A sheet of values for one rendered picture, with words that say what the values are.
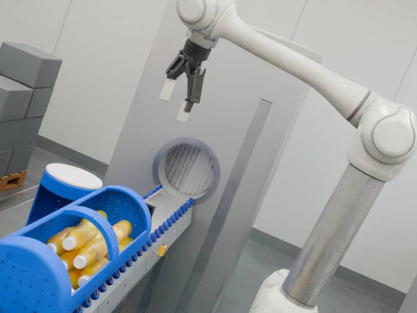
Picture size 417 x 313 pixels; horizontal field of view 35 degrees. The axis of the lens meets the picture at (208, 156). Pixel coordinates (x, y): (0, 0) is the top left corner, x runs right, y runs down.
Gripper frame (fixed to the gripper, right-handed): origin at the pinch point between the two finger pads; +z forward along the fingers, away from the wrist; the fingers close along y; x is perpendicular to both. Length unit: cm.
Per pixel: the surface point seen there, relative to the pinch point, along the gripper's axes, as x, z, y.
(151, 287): 95, 151, -106
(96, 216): -4.9, 46.0, -10.3
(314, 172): 357, 148, -297
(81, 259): -10, 56, 0
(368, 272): 419, 215, -225
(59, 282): -28, 43, 27
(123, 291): 26, 88, -25
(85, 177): 31, 84, -104
